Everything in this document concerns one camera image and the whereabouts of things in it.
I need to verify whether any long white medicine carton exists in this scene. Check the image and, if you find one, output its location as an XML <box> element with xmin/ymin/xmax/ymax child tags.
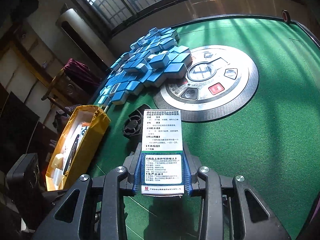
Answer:
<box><xmin>141</xmin><ymin>109</ymin><xmax>184</xmax><ymax>197</ymax></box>

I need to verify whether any yellow cardboard box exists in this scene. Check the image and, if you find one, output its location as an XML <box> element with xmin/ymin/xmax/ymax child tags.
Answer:
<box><xmin>46</xmin><ymin>105</ymin><xmax>111</xmax><ymax>191</ymax></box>

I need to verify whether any black fan part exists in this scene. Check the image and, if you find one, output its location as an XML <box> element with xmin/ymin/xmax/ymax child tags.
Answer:
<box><xmin>122</xmin><ymin>104</ymin><xmax>150</xmax><ymax>141</ymax></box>

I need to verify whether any black curved band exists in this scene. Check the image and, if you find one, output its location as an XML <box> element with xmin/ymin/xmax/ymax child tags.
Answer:
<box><xmin>63</xmin><ymin>134</ymin><xmax>80</xmax><ymax>175</ymax></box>

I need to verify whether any round table centre console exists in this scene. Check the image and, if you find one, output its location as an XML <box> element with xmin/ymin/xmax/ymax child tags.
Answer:
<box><xmin>153</xmin><ymin>45</ymin><xmax>259</xmax><ymax>122</ymax></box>

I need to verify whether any pile of blue mahjong tiles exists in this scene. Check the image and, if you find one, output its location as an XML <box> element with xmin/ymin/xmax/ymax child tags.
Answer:
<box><xmin>95</xmin><ymin>27</ymin><xmax>193</xmax><ymax>106</ymax></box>

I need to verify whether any white air conditioner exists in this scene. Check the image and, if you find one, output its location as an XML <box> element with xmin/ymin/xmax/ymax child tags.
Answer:
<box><xmin>56</xmin><ymin>8</ymin><xmax>115</xmax><ymax>70</ymax></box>

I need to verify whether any black tape roll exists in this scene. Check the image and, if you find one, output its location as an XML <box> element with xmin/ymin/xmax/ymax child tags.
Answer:
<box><xmin>281</xmin><ymin>10</ymin><xmax>291</xmax><ymax>24</ymax></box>

